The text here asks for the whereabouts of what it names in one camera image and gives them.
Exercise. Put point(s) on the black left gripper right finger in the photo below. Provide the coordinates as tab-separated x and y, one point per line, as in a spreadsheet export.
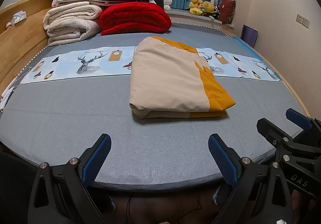
260	192

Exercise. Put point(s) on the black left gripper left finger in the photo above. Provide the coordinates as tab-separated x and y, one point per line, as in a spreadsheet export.
59	193

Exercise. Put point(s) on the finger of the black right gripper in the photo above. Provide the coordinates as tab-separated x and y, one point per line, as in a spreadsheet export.
302	121
281	141

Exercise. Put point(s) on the beige and orange jacket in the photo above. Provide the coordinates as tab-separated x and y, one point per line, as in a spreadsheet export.
170	79

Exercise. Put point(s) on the purple box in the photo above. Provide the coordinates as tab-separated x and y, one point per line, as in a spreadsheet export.
249	35

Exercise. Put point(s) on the deer print bed runner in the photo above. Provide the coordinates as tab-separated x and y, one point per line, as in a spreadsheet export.
116	61

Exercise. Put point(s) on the dark red cushion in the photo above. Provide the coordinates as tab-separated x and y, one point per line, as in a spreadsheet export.
227	11

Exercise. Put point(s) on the yellow plush toys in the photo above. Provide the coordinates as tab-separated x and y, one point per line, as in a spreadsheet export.
204	8

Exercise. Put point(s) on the wooden headboard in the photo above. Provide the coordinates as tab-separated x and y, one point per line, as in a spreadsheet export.
24	40

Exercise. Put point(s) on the white plush toy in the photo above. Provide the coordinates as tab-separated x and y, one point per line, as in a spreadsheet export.
167	4

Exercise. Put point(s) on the tissue pack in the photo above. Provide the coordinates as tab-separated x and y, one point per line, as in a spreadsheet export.
16	18

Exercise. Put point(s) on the red folded blanket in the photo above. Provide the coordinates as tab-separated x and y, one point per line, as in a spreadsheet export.
134	17

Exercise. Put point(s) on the wall socket pair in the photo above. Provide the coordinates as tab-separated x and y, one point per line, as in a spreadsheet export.
303	21

